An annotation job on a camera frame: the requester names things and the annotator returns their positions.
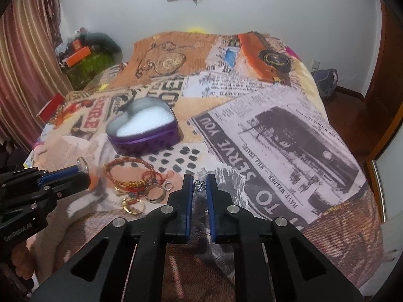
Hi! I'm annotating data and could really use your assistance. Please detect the small silver square earring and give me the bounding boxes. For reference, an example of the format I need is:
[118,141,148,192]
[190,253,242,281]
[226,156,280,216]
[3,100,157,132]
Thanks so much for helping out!
[77,157,89,174]

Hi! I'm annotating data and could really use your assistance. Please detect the silver flower earring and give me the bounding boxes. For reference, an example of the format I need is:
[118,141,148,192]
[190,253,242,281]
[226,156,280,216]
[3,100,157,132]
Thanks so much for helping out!
[193,180,206,193]

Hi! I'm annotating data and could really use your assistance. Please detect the red gold braided bracelet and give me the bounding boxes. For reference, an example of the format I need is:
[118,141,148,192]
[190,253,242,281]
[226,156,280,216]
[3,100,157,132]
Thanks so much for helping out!
[102,155,158,192]

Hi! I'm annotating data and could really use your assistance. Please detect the purple heart jewelry box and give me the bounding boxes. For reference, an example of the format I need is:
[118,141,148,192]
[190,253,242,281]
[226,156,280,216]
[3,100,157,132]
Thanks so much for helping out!
[106,97,181,156]

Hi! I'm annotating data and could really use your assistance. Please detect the silver square charm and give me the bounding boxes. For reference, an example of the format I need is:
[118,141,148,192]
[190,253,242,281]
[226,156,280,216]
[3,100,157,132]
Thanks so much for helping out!
[163,181,174,192]

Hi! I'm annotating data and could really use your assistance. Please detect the gold hoop earring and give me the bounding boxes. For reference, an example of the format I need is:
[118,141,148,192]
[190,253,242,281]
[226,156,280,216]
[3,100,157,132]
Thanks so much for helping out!
[120,198,146,215]

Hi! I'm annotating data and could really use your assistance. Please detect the red flat box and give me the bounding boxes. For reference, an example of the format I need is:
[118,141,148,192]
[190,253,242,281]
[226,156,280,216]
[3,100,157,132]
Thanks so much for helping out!
[36,93,65,123]

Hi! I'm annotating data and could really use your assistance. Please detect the green patterned bag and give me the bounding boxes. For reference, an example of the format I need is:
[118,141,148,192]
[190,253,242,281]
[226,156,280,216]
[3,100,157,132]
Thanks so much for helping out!
[66,53,115,91]

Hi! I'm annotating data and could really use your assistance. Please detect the striped red curtain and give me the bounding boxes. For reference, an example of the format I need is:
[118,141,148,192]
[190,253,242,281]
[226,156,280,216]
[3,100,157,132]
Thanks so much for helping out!
[1,0,72,150]

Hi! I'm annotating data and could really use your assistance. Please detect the newspaper print bedspread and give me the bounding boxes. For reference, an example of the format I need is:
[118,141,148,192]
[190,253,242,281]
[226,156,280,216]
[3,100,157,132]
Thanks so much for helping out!
[30,31,384,288]

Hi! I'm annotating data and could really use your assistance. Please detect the orange box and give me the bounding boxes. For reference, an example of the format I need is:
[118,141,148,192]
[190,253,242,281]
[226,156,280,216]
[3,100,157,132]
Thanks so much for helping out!
[63,46,91,67]

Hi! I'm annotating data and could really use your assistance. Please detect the dark grey neck pillow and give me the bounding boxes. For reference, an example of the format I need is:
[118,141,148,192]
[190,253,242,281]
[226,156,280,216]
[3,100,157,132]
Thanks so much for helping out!
[84,32,122,54]

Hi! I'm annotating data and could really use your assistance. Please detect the purple backpack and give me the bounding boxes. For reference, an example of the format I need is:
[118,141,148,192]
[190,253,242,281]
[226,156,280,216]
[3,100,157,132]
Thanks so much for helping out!
[312,68,338,97]

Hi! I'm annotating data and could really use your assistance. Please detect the brown wooden door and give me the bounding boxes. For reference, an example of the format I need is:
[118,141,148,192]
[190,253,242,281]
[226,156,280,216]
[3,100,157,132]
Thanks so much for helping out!
[363,2,402,162]

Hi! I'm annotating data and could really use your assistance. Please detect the yellow pillow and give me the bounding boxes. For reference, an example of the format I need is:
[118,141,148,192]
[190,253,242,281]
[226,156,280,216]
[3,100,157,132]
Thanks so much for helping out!
[186,27,207,34]

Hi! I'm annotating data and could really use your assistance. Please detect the silver ring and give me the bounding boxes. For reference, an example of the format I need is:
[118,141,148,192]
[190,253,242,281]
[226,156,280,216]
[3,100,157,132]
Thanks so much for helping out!
[145,185,167,204]

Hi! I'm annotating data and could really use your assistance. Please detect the red string charm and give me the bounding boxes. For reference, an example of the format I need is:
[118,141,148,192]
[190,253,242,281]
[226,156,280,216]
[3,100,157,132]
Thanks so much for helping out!
[156,170,175,185]

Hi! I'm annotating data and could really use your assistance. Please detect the wall power outlet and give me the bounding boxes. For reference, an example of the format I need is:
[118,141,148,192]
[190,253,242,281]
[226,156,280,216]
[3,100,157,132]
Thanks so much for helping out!
[311,59,320,70]

